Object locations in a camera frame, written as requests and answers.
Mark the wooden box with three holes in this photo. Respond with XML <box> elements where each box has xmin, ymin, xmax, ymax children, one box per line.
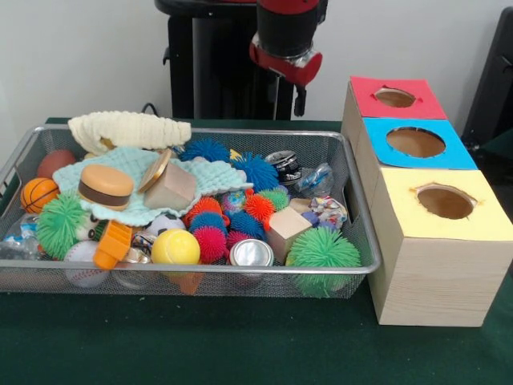
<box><xmin>339</xmin><ymin>75</ymin><xmax>513</xmax><ymax>328</ymax></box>

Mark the clear plastic bottle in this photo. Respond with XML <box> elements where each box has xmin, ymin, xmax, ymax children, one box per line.
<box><xmin>295</xmin><ymin>162</ymin><xmax>335</xmax><ymax>197</ymax></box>

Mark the orange plastic toy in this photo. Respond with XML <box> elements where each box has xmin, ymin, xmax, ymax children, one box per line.
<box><xmin>92</xmin><ymin>221</ymin><xmax>133</xmax><ymax>272</ymax></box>

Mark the yellow ball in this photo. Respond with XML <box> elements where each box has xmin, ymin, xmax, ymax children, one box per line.
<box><xmin>151</xmin><ymin>229</ymin><xmax>201</xmax><ymax>266</ymax></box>

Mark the dark green tablecloth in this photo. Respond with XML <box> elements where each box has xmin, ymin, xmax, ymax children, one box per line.
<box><xmin>0</xmin><ymin>116</ymin><xmax>513</xmax><ymax>385</ymax></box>

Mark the crumpled printed paper ball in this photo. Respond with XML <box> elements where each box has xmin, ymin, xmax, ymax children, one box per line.
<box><xmin>308</xmin><ymin>195</ymin><xmax>349</xmax><ymax>230</ymax></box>

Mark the toy hamburger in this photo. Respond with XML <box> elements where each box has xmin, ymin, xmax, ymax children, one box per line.
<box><xmin>78</xmin><ymin>164</ymin><xmax>135</xmax><ymax>213</ymax></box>

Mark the light teal waffle cloth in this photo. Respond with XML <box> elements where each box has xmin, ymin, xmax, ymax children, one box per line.
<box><xmin>52</xmin><ymin>146</ymin><xmax>256</xmax><ymax>224</ymax></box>

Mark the black chair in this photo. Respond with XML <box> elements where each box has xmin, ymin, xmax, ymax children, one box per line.
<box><xmin>460</xmin><ymin>6</ymin><xmax>513</xmax><ymax>161</ymax></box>

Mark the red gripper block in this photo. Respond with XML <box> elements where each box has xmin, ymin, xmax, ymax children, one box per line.
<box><xmin>248</xmin><ymin>34</ymin><xmax>324</xmax><ymax>117</ymax></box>

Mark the small orange basketball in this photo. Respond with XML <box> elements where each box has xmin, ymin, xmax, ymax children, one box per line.
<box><xmin>20</xmin><ymin>177</ymin><xmax>61</xmax><ymax>215</ymax></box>

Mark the shallow wire mesh bin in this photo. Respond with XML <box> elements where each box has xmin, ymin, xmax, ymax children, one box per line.
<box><xmin>0</xmin><ymin>124</ymin><xmax>381</xmax><ymax>302</ymax></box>

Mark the large green spiky ball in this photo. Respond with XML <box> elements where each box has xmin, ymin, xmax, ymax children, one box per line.
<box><xmin>285</xmin><ymin>228</ymin><xmax>362</xmax><ymax>298</ymax></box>

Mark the crushed red soda can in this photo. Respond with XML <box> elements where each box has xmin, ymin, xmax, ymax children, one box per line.
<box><xmin>264</xmin><ymin>150</ymin><xmax>301</xmax><ymax>184</ymax></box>

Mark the plain wooden block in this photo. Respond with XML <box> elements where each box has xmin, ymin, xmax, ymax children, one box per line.
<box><xmin>143</xmin><ymin>161</ymin><xmax>198</xmax><ymax>213</ymax></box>

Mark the cream waffle cloth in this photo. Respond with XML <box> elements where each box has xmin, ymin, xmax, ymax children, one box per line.
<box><xmin>67</xmin><ymin>110</ymin><xmax>192</xmax><ymax>156</ymax></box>

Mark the small brown football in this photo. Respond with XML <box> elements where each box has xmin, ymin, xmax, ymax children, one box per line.
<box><xmin>38</xmin><ymin>149</ymin><xmax>78</xmax><ymax>180</ymax></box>

